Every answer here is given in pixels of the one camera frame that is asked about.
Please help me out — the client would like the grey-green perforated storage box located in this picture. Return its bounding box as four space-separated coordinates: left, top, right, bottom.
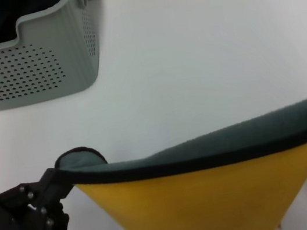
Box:
0 0 106 111

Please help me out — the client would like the yellow and green towel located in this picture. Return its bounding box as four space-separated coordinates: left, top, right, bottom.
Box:
49 89 307 230

